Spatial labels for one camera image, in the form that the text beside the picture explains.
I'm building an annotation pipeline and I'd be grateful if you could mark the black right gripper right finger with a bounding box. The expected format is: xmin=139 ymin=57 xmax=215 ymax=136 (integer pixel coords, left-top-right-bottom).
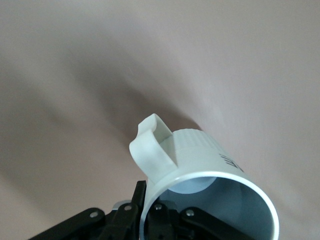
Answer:
xmin=146 ymin=202 xmax=251 ymax=240

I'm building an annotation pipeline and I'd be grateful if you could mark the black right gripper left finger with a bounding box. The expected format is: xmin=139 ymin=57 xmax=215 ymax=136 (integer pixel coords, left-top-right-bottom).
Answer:
xmin=27 ymin=179 xmax=148 ymax=240

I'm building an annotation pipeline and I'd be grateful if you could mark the white ribbed cup with handle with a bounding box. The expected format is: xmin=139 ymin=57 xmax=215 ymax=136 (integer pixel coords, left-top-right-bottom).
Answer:
xmin=129 ymin=113 xmax=280 ymax=240

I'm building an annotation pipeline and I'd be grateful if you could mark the brown table cloth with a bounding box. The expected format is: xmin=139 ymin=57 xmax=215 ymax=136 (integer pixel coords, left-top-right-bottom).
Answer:
xmin=0 ymin=0 xmax=320 ymax=240

